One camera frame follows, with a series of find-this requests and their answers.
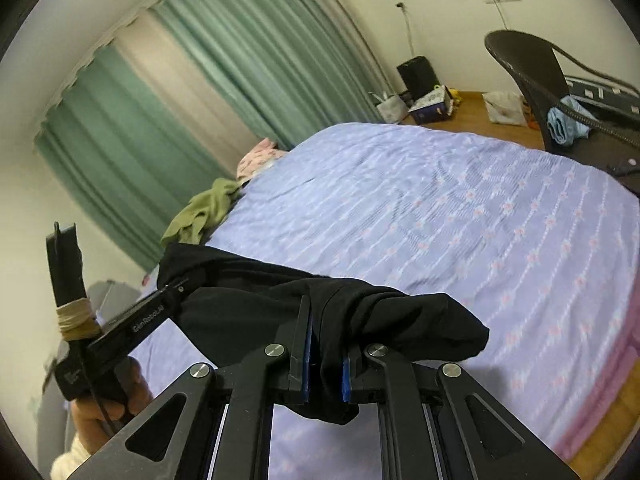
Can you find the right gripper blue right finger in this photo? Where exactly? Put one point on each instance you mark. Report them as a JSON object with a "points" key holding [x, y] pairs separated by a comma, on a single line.
{"points": [[440, 423]]}

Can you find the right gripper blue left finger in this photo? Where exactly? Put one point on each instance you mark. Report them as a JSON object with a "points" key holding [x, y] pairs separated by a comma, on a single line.
{"points": [[212, 423]]}

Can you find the black pants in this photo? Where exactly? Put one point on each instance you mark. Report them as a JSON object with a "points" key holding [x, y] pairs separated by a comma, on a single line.
{"points": [[240, 303]]}

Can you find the person left hand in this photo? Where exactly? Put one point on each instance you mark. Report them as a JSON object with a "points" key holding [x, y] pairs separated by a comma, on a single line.
{"points": [[90, 416]]}

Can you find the grey padded headboard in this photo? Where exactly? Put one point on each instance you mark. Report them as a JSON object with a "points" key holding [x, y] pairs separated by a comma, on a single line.
{"points": [[55, 428]]}

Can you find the olive green garment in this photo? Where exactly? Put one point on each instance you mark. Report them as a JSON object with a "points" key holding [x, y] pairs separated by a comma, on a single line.
{"points": [[204, 213]]}

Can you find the green curtain left panel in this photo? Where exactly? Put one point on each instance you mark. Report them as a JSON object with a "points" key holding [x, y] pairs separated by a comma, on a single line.
{"points": [[125, 159]]}

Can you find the green curtain panel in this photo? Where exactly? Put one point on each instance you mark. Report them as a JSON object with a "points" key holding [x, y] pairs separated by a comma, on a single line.
{"points": [[125, 159], [288, 68]]}

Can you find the pink patterned garment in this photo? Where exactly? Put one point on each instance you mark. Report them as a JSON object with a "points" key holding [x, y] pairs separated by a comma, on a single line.
{"points": [[258, 159]]}

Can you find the white bag by curtain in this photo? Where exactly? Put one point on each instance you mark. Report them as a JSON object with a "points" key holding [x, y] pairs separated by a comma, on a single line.
{"points": [[391, 107]]}

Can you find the blue and white box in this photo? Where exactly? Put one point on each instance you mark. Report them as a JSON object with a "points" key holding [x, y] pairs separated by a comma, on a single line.
{"points": [[435, 106]]}

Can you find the beige sheer curtain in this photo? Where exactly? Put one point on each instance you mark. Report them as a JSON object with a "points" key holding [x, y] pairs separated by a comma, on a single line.
{"points": [[156, 57]]}

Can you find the black cylindrical bin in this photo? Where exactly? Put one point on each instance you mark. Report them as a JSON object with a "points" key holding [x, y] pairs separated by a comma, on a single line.
{"points": [[418, 76]]}

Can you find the white plastic bag on floor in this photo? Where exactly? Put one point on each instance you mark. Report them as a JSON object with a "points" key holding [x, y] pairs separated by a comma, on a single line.
{"points": [[505, 108]]}

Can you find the light blue cloth on chair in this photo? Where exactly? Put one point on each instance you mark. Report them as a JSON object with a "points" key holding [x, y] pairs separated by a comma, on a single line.
{"points": [[565, 130]]}

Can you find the green curtain right panel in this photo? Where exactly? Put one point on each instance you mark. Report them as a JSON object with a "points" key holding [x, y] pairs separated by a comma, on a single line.
{"points": [[288, 68]]}

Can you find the dark wicker chair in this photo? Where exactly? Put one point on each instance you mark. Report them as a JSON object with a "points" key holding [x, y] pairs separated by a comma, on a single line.
{"points": [[545, 73]]}

